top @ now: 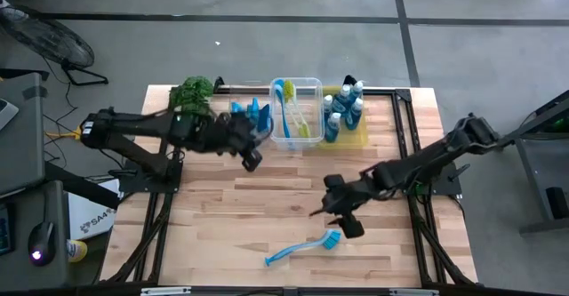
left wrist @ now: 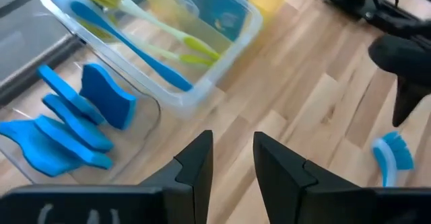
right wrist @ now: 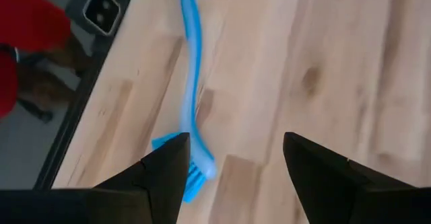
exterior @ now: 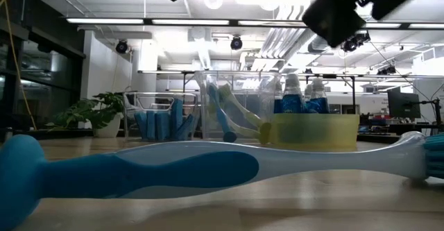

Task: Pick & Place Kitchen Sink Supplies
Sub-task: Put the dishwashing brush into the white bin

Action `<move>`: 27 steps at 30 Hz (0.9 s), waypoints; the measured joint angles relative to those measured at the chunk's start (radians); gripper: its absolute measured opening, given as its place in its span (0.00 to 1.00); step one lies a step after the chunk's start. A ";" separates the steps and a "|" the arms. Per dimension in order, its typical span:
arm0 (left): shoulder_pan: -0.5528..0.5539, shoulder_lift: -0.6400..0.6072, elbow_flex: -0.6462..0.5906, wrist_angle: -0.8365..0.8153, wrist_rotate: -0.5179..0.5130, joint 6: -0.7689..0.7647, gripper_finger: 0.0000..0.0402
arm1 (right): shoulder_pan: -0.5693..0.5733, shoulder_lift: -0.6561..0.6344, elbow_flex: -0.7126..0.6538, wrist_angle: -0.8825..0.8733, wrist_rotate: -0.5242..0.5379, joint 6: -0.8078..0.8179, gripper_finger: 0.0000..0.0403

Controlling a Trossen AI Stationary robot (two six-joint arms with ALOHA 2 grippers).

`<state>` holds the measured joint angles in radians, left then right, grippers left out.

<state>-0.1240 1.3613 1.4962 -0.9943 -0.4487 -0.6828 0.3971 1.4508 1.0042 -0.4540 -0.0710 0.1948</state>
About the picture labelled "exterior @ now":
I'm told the blue and white dish brush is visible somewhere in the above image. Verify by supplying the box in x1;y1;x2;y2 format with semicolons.
0;130;444;231
207;83;239;144

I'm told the overhead light bar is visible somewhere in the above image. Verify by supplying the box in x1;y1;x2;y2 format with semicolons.
65;17;444;30

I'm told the clear plastic storage bin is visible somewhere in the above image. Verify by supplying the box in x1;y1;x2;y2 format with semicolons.
194;70;282;144

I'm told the black computer monitor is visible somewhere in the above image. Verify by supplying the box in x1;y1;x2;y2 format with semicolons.
387;87;422;120

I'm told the yellow plastic bin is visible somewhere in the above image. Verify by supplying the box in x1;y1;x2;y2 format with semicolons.
270;114;361;152

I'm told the green leafy plant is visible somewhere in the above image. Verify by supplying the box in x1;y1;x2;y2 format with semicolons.
46;92;125;130

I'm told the white plant pot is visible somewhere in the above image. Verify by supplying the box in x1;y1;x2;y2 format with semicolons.
92;112;123;138

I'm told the black round ceiling camera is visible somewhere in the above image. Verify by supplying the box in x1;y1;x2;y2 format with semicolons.
115;39;130;55
230;35;244;51

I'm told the yellow hanging cable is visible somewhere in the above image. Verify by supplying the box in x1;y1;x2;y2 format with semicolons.
1;0;37;131

